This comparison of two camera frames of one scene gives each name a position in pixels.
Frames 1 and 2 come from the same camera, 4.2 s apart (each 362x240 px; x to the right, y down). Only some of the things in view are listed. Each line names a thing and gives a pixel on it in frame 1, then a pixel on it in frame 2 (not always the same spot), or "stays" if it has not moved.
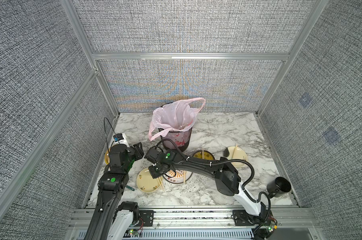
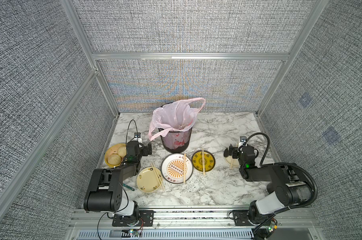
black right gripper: [154, 175] to [230, 149]
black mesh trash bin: [181, 138] stays
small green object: [130, 188] stays
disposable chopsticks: [159, 180] stays
